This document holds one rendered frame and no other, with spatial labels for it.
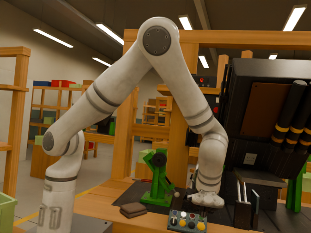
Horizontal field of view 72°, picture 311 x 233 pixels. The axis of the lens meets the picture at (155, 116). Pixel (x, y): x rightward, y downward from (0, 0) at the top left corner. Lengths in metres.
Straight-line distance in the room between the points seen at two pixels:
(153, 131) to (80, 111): 1.01
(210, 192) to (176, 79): 0.37
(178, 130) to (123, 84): 0.93
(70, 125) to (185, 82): 0.33
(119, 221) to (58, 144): 0.45
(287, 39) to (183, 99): 1.18
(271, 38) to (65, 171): 1.37
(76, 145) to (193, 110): 0.37
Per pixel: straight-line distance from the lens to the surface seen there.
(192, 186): 1.15
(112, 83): 0.54
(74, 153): 0.71
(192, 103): 0.51
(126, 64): 0.55
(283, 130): 0.91
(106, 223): 0.85
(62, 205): 0.73
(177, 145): 1.44
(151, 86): 12.11
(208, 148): 0.56
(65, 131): 0.63
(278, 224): 1.21
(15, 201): 1.03
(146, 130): 1.55
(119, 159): 1.54
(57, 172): 0.70
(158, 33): 0.46
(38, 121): 7.68
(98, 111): 0.56
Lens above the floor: 1.32
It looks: 1 degrees up
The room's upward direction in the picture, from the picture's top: 5 degrees clockwise
